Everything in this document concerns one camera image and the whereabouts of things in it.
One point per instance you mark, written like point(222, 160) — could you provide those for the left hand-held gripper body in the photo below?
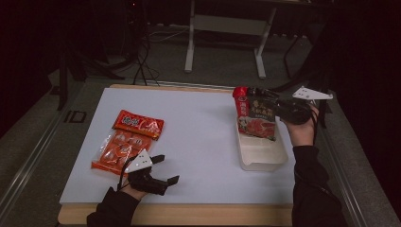
point(148, 183)

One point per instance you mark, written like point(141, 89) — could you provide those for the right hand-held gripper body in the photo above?
point(296, 110)

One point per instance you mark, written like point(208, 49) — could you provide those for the red and black sauce packet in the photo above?
point(255, 119)

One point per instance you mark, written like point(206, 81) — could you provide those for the orange sausage packet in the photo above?
point(126, 145)

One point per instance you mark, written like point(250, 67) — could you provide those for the white plastic bin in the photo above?
point(261, 156)

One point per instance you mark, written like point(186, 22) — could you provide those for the person's left hand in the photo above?
point(136, 193)

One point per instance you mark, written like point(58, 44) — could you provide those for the person's right hand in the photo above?
point(301, 134)

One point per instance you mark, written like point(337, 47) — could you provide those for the white table sheet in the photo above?
point(195, 142)

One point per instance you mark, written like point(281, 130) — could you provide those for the black chair base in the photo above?
point(296, 63)

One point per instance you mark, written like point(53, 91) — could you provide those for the white metal table frame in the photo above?
point(227, 23)

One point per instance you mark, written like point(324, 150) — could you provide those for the aluminium rail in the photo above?
point(28, 164)
point(340, 176)

